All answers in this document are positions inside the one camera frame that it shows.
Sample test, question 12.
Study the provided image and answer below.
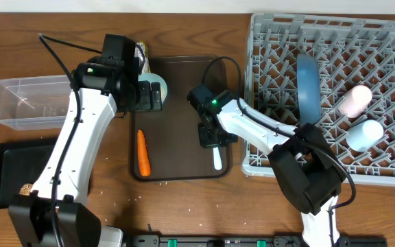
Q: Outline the light blue rice bowl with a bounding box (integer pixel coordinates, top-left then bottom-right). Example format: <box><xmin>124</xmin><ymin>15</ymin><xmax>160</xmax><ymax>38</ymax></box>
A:
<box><xmin>139</xmin><ymin>73</ymin><xmax>168</xmax><ymax>104</ymax></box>

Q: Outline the light blue plastic spoon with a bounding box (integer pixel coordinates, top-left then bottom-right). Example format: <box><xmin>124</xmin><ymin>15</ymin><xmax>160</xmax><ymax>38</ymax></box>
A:
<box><xmin>213</xmin><ymin>147</ymin><xmax>222</xmax><ymax>171</ymax></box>

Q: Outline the dark blue plate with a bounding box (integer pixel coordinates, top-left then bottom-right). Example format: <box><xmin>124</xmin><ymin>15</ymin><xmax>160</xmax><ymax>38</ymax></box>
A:
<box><xmin>296</xmin><ymin>54</ymin><xmax>321</xmax><ymax>126</ymax></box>

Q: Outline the pink cup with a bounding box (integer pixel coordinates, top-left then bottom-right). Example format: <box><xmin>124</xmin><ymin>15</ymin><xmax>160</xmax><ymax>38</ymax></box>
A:
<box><xmin>338</xmin><ymin>85</ymin><xmax>372</xmax><ymax>118</ymax></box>

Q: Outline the light blue cup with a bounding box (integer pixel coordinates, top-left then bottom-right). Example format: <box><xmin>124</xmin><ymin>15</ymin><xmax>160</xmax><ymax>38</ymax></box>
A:
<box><xmin>346</xmin><ymin>119</ymin><xmax>384</xmax><ymax>152</ymax></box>

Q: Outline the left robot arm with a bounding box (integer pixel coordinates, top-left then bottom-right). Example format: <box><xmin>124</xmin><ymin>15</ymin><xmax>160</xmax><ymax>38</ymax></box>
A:
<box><xmin>8</xmin><ymin>34</ymin><xmax>162</xmax><ymax>246</ymax></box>

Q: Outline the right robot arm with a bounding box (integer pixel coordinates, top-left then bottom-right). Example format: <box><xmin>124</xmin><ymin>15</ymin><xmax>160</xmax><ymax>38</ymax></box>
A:
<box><xmin>187</xmin><ymin>84</ymin><xmax>346</xmax><ymax>246</ymax></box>

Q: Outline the grey dishwasher rack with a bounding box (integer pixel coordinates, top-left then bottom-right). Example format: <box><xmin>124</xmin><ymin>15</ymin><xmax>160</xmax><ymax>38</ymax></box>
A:
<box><xmin>244</xmin><ymin>13</ymin><xmax>395</xmax><ymax>187</ymax></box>

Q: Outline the crumpled silver foil wrapper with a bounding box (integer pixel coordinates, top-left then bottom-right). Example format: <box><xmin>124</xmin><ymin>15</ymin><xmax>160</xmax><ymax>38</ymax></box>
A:
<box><xmin>134</xmin><ymin>42</ymin><xmax>150</xmax><ymax>74</ymax></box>

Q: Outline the dark brown serving tray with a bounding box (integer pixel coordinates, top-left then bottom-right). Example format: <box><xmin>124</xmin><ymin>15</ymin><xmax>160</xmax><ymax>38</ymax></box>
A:
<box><xmin>130</xmin><ymin>56</ymin><xmax>232</xmax><ymax>182</ymax></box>

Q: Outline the orange carrot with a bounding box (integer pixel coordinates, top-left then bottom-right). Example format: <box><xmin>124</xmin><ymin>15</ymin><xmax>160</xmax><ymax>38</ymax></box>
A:
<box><xmin>137</xmin><ymin>129</ymin><xmax>151</xmax><ymax>177</ymax></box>

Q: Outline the clear plastic bin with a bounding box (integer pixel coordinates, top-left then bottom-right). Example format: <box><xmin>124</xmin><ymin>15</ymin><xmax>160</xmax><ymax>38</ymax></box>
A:
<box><xmin>0</xmin><ymin>75</ymin><xmax>71</xmax><ymax>130</ymax></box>

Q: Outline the black plastic bin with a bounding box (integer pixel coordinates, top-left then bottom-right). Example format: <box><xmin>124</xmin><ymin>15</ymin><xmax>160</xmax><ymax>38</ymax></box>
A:
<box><xmin>0</xmin><ymin>138</ymin><xmax>57</xmax><ymax>209</ymax></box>

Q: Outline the brown food scrap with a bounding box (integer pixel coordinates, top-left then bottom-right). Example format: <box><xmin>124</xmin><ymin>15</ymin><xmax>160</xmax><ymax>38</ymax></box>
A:
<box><xmin>19</xmin><ymin>183</ymin><xmax>33</xmax><ymax>196</ymax></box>

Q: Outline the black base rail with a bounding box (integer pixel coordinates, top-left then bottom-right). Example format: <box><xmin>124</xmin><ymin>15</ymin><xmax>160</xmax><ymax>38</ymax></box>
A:
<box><xmin>125</xmin><ymin>233</ymin><xmax>389</xmax><ymax>247</ymax></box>

